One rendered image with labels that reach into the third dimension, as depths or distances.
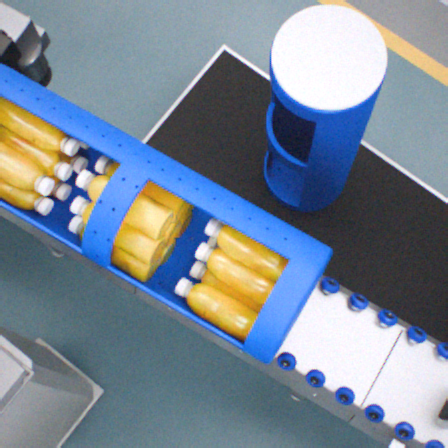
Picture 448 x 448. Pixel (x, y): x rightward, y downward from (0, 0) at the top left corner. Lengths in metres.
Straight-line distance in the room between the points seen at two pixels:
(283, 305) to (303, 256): 0.11
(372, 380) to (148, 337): 1.14
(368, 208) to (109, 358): 1.03
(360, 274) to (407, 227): 0.23
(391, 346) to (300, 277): 0.39
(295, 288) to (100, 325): 1.38
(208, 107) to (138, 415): 1.10
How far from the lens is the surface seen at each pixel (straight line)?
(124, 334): 2.88
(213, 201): 1.69
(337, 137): 2.13
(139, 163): 1.73
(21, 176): 1.85
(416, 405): 1.94
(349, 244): 2.78
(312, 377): 1.87
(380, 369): 1.94
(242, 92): 2.94
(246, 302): 1.82
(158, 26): 3.24
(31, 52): 2.41
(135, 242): 1.75
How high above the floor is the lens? 2.83
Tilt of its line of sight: 75 degrees down
